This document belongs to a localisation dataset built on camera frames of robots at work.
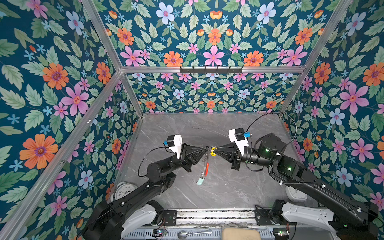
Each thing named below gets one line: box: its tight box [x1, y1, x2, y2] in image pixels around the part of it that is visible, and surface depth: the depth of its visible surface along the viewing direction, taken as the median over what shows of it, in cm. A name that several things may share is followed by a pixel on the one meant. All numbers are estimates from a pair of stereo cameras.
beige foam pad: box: [221, 227, 261, 240], surface depth 68 cm
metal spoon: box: [178, 229, 213, 240], surface depth 71 cm
